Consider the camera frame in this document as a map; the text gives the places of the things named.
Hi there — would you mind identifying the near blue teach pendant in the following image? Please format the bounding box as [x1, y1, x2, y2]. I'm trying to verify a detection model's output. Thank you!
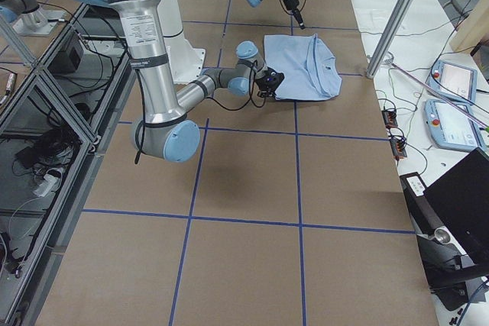
[424, 98, 487, 152]

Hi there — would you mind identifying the white reacher grabber stick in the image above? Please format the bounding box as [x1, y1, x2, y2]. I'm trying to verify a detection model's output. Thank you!
[381, 53, 489, 132]

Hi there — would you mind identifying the aluminium frame rack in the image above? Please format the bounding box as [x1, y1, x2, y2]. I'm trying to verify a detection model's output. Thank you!
[1, 5, 134, 325]

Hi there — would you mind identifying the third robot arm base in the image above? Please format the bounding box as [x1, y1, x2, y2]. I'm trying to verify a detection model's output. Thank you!
[1, 0, 66, 37]

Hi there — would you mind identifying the light blue t-shirt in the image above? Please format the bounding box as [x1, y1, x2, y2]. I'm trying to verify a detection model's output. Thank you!
[264, 34, 342, 101]

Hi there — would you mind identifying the orange connector block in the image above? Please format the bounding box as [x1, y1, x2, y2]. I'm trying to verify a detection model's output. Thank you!
[381, 108, 407, 162]

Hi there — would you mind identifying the white power strip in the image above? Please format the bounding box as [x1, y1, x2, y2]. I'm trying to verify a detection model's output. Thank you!
[33, 167, 65, 197]

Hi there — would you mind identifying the blue teach pendant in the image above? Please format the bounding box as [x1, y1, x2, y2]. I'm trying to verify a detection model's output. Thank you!
[426, 60, 478, 103]
[424, 98, 487, 152]

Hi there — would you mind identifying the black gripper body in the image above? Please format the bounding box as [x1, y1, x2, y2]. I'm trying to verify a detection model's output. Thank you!
[282, 0, 300, 13]
[254, 69, 285, 93]

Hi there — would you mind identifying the far blue teach pendant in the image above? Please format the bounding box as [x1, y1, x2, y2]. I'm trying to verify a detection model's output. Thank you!
[426, 60, 478, 103]

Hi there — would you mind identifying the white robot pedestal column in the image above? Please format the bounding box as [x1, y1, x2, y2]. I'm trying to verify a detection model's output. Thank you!
[157, 0, 206, 84]

